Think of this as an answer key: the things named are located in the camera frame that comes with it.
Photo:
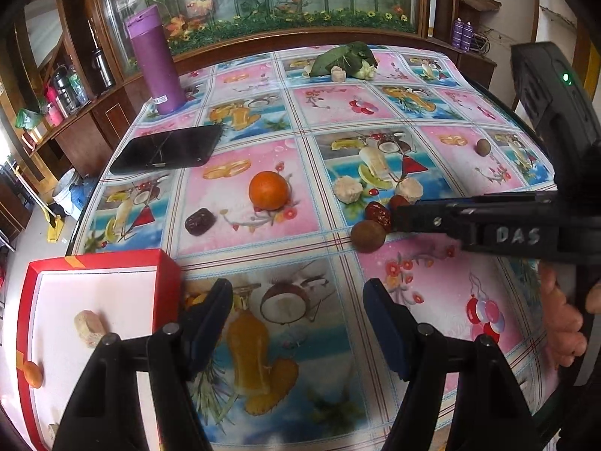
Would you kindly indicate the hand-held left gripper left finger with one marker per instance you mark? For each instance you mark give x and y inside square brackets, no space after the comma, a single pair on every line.
[209,325]

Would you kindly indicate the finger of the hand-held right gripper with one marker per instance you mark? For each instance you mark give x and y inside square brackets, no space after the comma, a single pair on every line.
[507,197]
[422,220]

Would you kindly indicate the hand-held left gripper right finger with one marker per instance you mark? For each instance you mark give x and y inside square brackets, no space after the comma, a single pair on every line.
[385,325]

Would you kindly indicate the brown longan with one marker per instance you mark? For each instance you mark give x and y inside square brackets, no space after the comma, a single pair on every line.
[370,237]
[482,146]

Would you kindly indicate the red cardboard box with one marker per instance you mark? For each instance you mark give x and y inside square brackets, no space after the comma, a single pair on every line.
[94,291]

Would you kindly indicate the orange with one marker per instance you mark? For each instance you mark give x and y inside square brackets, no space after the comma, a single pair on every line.
[33,374]
[268,190]

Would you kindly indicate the person's right hand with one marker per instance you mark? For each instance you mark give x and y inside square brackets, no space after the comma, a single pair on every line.
[561,329]

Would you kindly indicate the printed fruit tablecloth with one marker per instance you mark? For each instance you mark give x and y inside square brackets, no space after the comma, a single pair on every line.
[305,117]

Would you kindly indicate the purple spray can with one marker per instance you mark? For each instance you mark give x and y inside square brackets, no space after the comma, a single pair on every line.
[456,34]
[468,35]

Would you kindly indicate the black smartphone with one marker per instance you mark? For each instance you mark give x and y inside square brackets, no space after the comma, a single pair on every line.
[169,150]

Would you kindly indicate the green leafy vegetable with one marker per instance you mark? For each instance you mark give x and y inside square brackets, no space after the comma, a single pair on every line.
[342,56]

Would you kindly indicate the blue thermos jug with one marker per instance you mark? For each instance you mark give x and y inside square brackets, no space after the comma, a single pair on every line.
[82,193]

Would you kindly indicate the yellow dustpan broom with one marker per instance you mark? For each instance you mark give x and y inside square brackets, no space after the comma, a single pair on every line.
[54,228]

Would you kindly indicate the white plastic bucket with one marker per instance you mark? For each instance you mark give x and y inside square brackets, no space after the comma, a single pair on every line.
[63,192]

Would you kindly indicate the wooden cabinet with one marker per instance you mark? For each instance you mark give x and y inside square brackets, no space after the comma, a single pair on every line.
[89,127]

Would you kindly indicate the pink bottle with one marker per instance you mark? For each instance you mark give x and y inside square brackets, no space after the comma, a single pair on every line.
[54,113]

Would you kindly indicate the purple insulated bottle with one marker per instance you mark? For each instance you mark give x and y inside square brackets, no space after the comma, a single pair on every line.
[157,61]

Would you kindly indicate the green plastic bag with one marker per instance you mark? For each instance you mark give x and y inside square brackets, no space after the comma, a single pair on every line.
[26,118]

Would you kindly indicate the black thermos flask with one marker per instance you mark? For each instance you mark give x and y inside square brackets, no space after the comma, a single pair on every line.
[102,65]

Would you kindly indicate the black air pot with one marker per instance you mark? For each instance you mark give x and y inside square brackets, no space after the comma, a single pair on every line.
[61,85]

